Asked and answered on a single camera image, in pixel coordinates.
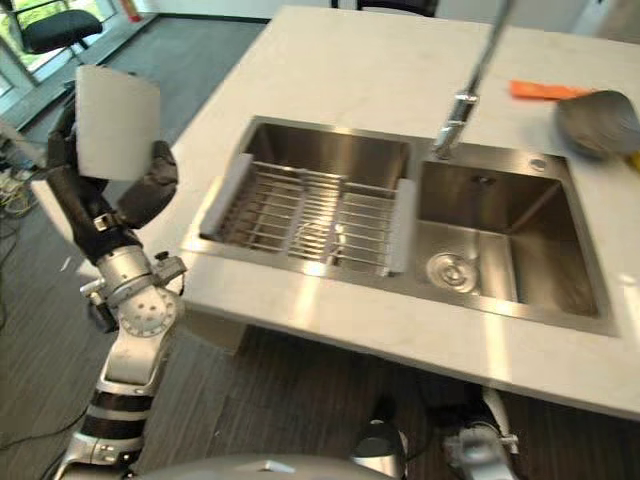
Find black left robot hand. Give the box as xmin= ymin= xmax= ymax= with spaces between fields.
xmin=45 ymin=64 xmax=181 ymax=265

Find black office chair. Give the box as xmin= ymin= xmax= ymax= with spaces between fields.
xmin=21 ymin=9 xmax=104 ymax=65

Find dark chair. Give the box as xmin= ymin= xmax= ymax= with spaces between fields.
xmin=356 ymin=0 xmax=439 ymax=19

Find chrome kitchen faucet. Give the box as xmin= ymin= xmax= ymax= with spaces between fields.
xmin=431 ymin=0 xmax=516 ymax=161

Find round sink drain strainer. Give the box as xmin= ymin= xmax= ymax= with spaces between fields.
xmin=425 ymin=251 xmax=481 ymax=295

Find grey robot torso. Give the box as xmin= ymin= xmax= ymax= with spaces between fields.
xmin=130 ymin=452 xmax=401 ymax=480

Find stainless steel double sink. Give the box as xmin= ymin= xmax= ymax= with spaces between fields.
xmin=181 ymin=115 xmax=621 ymax=338

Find orange cloth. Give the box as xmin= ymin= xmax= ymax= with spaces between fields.
xmin=509 ymin=79 xmax=597 ymax=102

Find grey bowl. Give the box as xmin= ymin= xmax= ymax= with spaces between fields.
xmin=554 ymin=89 xmax=640 ymax=162

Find tangled floor cables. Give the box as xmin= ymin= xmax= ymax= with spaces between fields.
xmin=0 ymin=162 xmax=37 ymax=219

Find wire dish drying rack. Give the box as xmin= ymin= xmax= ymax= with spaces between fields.
xmin=198 ymin=152 xmax=417 ymax=277

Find black floor cable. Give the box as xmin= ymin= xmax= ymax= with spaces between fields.
xmin=0 ymin=407 xmax=89 ymax=454

